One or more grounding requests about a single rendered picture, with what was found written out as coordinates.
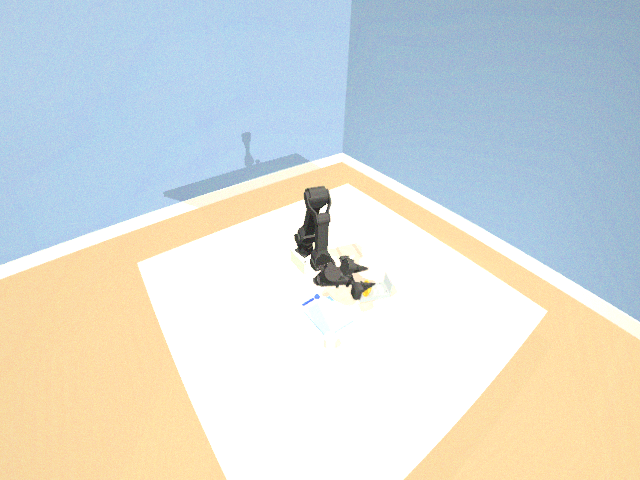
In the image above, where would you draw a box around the blue spoon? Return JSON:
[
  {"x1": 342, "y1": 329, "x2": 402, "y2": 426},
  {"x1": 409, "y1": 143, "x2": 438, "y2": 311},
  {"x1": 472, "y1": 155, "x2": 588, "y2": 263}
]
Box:
[{"x1": 302, "y1": 294, "x2": 320, "y2": 306}]

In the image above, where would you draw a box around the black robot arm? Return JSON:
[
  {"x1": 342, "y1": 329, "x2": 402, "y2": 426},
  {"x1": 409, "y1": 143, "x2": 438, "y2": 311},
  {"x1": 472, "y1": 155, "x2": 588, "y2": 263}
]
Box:
[{"x1": 294, "y1": 185, "x2": 357, "y2": 287}]

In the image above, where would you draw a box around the white cylinder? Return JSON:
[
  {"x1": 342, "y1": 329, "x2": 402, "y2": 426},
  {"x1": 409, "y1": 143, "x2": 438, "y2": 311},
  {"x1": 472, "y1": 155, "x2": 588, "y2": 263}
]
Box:
[{"x1": 324, "y1": 332, "x2": 337, "y2": 351}]

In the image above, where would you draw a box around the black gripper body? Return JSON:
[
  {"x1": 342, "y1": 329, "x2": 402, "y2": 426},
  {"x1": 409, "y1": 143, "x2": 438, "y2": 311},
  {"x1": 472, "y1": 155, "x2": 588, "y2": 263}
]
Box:
[{"x1": 334, "y1": 271, "x2": 363, "y2": 300}]

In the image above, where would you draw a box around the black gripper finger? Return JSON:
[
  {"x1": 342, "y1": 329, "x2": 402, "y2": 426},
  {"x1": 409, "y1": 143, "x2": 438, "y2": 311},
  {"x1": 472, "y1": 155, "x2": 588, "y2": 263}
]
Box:
[
  {"x1": 353, "y1": 263, "x2": 369, "y2": 274},
  {"x1": 360, "y1": 281, "x2": 376, "y2": 293}
]

